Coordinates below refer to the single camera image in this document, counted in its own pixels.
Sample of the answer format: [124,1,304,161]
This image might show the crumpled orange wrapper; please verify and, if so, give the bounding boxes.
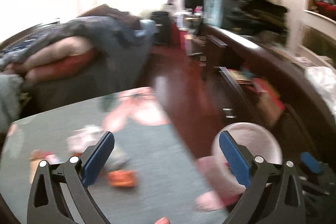
[107,170,138,188]

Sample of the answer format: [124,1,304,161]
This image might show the small white green packet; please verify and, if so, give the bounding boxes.
[104,141,130,172]

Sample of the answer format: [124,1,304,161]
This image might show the white plastic bag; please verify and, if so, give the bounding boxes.
[305,67,336,117]

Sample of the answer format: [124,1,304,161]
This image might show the orange box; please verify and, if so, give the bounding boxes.
[69,152,82,164]

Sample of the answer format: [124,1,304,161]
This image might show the teal storage box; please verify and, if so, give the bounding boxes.
[203,0,234,30]

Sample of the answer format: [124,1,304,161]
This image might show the pink white trash bin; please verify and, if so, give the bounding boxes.
[195,122,282,211]

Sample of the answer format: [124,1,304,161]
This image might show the white paper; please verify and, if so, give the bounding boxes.
[66,125,104,154]

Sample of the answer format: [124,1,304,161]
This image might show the person's left hand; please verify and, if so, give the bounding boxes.
[154,217,170,224]

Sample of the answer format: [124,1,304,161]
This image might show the grey blue clothes pile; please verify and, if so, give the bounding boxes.
[0,74,23,134]

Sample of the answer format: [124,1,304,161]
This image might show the white wall shelf unit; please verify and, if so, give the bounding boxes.
[296,0,335,69]

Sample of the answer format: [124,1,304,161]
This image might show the white tube with pink cap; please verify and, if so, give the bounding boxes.
[30,149,61,164]

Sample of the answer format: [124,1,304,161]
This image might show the dark bed with headboard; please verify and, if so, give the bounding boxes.
[4,20,155,115]

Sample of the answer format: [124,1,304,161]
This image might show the pink red folded quilt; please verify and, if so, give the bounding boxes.
[3,36,98,84]

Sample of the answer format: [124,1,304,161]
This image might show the black suitcase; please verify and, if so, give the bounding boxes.
[150,11,171,46]

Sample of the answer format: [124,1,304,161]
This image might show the dark wooden dresser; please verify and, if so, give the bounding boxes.
[202,25,335,165]

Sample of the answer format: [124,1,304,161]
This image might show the dark blue blanket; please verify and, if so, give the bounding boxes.
[1,16,158,70]

